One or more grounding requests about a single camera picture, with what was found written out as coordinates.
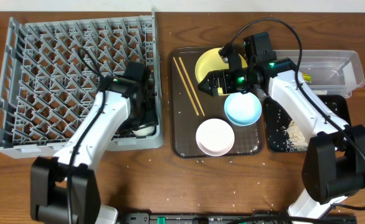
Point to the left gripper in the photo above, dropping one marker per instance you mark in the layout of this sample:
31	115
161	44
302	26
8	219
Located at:
149	116

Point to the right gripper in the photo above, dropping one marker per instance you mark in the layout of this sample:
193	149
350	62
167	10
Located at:
224	75

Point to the light blue bowl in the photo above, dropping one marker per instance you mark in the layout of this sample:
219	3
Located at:
242	109

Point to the white green cup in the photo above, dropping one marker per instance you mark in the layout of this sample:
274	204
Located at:
143	132

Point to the pink white bowl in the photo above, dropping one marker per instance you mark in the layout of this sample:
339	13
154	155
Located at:
215	137

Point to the yellow green wrapper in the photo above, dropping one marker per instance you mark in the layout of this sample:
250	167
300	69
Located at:
307	77

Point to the white paper napkin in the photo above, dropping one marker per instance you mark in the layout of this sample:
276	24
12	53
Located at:
349	75

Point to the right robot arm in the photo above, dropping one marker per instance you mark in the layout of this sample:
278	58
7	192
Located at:
334	167

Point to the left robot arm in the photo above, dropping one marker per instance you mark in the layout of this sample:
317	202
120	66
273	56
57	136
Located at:
64	188

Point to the black waste tray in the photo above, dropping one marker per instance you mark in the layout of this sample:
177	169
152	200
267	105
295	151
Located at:
277	119

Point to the grey dishwasher rack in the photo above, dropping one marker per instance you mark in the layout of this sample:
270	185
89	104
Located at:
46	91

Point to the rice food waste pile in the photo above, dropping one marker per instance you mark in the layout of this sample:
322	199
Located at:
295	138

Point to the yellow plate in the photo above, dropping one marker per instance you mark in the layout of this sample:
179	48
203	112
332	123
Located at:
226	78

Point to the brown serving tray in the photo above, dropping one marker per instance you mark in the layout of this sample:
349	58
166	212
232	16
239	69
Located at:
249	140

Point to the right bamboo chopstick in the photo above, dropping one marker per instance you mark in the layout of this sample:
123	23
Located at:
192	87

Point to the clear plastic bin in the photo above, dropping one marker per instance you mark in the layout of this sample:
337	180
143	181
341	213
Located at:
325	68

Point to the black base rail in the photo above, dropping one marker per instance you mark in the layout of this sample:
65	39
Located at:
147	218

